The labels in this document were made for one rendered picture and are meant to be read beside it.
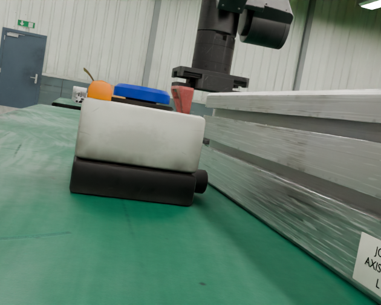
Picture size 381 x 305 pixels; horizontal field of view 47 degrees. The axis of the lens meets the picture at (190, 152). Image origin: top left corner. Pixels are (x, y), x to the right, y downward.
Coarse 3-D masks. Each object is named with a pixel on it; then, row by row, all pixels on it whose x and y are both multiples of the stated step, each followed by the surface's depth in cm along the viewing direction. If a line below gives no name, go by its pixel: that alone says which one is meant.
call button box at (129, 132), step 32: (96, 128) 27; (128, 128) 28; (160, 128) 28; (192, 128) 29; (96, 160) 28; (128, 160) 28; (160, 160) 28; (192, 160) 29; (96, 192) 28; (128, 192) 28; (160, 192) 29; (192, 192) 29
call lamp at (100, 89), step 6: (90, 84) 28; (96, 84) 27; (102, 84) 27; (108, 84) 28; (90, 90) 27; (96, 90) 27; (102, 90) 27; (108, 90) 27; (90, 96) 27; (96, 96) 27; (102, 96) 27; (108, 96) 28
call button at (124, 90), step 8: (120, 88) 30; (128, 88) 30; (136, 88) 30; (144, 88) 30; (152, 88) 30; (128, 96) 30; (136, 96) 30; (144, 96) 30; (152, 96) 30; (160, 96) 30; (168, 96) 31; (168, 104) 31
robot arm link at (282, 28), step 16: (224, 0) 57; (240, 0) 57; (256, 0) 60; (272, 0) 62; (256, 16) 62; (272, 16) 62; (288, 16) 62; (256, 32) 62; (272, 32) 63; (288, 32) 63
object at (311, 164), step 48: (240, 96) 35; (288, 96) 27; (336, 96) 22; (240, 144) 34; (288, 144) 26; (336, 144) 21; (240, 192) 32; (288, 192) 25; (336, 192) 23; (336, 240) 20
